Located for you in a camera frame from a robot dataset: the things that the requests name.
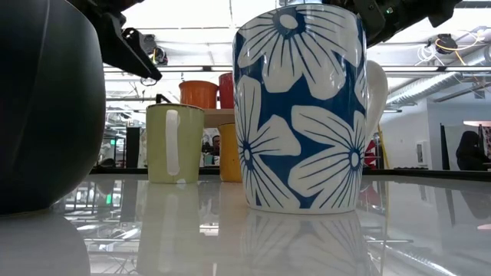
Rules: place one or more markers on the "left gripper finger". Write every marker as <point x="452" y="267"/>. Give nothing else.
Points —
<point x="144" y="53"/>
<point x="111" y="42"/>

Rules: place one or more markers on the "orange ribbed mug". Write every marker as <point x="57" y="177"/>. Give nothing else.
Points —
<point x="197" y="96"/>

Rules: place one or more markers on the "red mug white inside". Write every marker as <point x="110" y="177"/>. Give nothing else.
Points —
<point x="226" y="92"/>

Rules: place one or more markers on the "light green mug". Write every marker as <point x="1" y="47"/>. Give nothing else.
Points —
<point x="188" y="145"/>

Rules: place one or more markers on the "blue white flower mug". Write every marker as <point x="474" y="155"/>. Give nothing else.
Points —
<point x="303" y="99"/>

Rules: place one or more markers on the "amber yellow mug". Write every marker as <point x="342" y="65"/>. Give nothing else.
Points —
<point x="228" y="153"/>

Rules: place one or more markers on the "black cabinet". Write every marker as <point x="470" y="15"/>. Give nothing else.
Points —
<point x="133" y="147"/>

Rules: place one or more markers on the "person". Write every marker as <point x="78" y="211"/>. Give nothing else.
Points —
<point x="470" y="153"/>
<point x="216" y="143"/>

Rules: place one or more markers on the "red and white sign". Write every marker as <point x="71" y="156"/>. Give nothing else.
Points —
<point x="371" y="153"/>

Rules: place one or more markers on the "silver ventilation duct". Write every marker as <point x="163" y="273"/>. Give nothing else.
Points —
<point x="429" y="86"/>

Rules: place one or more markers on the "black aluminium table frame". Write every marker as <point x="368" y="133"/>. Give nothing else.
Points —
<point x="422" y="173"/>

